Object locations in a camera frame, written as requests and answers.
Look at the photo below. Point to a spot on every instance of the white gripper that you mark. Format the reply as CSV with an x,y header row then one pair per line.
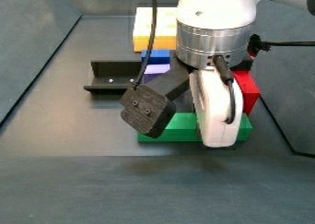
x,y
211,101

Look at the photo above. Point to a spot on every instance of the green block piece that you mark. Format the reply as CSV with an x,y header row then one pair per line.
x,y
181,130

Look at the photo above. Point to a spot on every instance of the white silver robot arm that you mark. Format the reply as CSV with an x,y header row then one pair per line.
x,y
211,43

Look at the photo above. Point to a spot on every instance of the red block piece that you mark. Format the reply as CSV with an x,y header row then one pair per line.
x,y
248,87

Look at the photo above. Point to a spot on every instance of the purple block piece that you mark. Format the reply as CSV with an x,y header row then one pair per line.
x,y
153,71

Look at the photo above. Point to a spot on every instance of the blue flat block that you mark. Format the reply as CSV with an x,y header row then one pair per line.
x,y
159,57

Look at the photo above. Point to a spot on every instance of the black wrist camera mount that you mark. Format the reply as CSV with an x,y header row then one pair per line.
x,y
148,107

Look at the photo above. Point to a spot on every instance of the black angle bracket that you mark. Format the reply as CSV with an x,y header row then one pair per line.
x,y
113,76

